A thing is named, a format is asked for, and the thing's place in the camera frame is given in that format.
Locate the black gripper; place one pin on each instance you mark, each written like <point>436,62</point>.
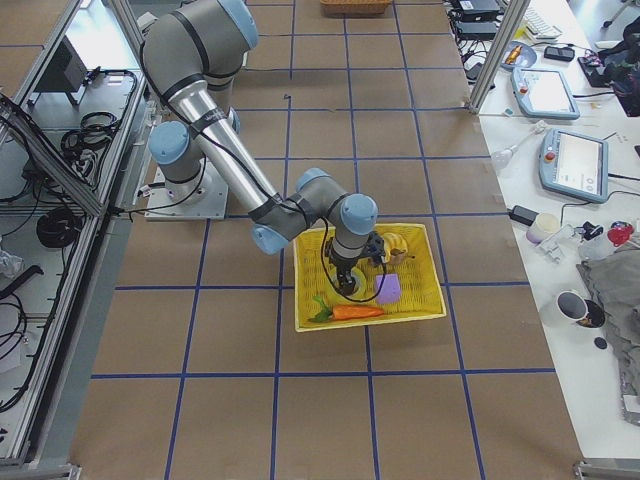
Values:
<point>344,264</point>

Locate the yellow tape roll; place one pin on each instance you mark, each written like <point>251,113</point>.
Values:
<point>360,284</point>

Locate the toy orange carrot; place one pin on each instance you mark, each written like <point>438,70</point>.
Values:
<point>343,312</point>

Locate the purple foam cube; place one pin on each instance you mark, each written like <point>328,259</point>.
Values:
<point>387,289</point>

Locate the small brown toy piece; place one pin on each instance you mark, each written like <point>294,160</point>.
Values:
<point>398,259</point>

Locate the yellow plastic basket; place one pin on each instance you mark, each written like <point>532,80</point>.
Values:
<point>405,287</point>

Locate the toy croissant bread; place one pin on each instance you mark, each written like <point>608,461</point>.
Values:
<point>393,244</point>

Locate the black power adapter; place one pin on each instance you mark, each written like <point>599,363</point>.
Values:
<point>522,215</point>

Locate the purple white cup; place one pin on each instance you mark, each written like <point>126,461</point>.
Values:
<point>543,226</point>

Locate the white mug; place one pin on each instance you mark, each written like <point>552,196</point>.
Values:
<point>564,309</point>

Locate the teach pendant near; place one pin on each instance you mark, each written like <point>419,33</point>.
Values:
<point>574,165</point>

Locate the teach pendant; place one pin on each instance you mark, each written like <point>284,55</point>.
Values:
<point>574,165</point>
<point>543,94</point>

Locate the grey cloth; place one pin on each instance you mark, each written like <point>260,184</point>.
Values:
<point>613,284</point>

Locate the teach pendant far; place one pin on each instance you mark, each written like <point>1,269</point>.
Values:
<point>543,94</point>

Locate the brown wicker basket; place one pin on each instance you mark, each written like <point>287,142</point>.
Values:
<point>356,8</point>

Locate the red black toy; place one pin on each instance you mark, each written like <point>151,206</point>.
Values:
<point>619,233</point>

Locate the blue plate with brass part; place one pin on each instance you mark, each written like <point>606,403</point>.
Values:
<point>518,54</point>

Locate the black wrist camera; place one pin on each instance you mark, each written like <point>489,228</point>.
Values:
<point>375,249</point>

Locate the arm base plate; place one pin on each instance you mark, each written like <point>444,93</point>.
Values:
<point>204,197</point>

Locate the aluminium frame post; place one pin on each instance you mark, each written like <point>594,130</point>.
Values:
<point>512,18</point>

